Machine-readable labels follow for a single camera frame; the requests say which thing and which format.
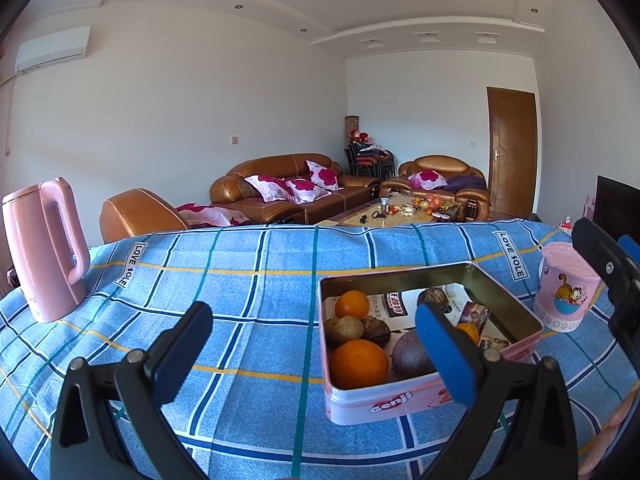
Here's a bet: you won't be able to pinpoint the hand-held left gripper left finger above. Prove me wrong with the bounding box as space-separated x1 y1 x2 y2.
50 301 214 480

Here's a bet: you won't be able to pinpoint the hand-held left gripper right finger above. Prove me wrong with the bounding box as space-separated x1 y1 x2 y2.
416 301 580 480

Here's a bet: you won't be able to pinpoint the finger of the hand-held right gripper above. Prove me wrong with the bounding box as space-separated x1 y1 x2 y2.
617 234 640 273
571 217 633 306

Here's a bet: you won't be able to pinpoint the large round purple-brown fruit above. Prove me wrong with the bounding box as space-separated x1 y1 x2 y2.
391 329 436 377

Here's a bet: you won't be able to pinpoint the dark wrinkled passion fruit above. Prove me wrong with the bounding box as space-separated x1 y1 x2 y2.
361 316 392 350

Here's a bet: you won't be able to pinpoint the large orange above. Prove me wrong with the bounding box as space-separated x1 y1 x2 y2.
329 339 391 391

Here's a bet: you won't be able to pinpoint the pink tin box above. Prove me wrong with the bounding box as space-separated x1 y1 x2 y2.
317 261 544 427

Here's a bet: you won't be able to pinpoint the brown kiwi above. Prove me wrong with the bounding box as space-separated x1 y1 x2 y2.
325 316 365 345

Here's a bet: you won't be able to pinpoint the person's right hand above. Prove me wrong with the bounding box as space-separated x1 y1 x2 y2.
575 395 638 480

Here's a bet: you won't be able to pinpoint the colourful printed packet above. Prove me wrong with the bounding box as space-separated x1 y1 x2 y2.
452 302 511 352

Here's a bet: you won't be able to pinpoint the black television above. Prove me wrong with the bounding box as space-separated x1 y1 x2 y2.
595 175 640 241

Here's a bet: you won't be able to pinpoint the pink cartoon cat cup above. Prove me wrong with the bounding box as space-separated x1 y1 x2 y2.
532 241 601 333

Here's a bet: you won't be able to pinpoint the printed paper sheet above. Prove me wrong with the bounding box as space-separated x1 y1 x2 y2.
327 282 473 321

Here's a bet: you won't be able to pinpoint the blue checked tablecloth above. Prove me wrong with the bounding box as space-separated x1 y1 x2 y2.
0 218 640 480

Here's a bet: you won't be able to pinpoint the brown wooden door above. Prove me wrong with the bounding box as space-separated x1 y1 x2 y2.
486 86 538 219

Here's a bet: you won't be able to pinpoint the brown leather armchair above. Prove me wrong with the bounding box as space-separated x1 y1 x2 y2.
379 155 493 221
99 188 191 243

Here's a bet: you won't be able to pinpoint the purple cloth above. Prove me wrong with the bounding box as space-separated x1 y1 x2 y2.
442 175 488 193

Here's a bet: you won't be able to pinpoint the plate of mixed fruit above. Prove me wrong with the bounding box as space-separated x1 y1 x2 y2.
412 195 456 213

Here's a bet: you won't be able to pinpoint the wooden coffee table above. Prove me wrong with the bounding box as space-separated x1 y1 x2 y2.
327 192 463 228

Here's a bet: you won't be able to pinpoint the pink electric kettle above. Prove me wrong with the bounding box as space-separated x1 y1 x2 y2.
1 176 92 324

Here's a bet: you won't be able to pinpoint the white pillow with red flowers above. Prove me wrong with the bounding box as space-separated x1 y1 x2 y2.
407 170 448 191
285 177 332 205
243 174 296 203
306 160 343 191

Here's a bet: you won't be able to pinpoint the stack of dark chairs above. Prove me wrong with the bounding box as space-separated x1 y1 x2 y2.
345 142 396 179

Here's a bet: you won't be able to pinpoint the brown leather sofa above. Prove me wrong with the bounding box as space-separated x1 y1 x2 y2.
209 153 381 226

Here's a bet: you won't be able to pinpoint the white air conditioner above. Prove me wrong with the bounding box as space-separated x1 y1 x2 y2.
14 25 93 75

